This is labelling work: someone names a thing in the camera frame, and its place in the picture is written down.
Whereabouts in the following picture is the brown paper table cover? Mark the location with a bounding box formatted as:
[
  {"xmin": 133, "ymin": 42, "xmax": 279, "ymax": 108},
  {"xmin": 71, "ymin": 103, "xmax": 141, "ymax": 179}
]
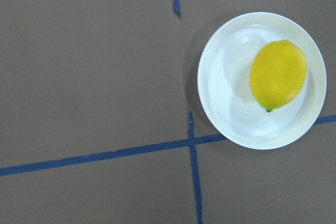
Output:
[{"xmin": 1, "ymin": 0, "xmax": 335, "ymax": 223}]

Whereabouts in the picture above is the white plate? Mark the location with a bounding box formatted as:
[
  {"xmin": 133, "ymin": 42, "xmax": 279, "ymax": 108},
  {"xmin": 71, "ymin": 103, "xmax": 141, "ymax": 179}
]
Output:
[{"xmin": 197, "ymin": 12, "xmax": 327, "ymax": 150}]

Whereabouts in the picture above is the yellow lemon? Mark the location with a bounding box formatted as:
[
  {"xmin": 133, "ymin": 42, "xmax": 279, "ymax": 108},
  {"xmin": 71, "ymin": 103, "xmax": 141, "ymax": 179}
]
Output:
[{"xmin": 249, "ymin": 40, "xmax": 308, "ymax": 112}]

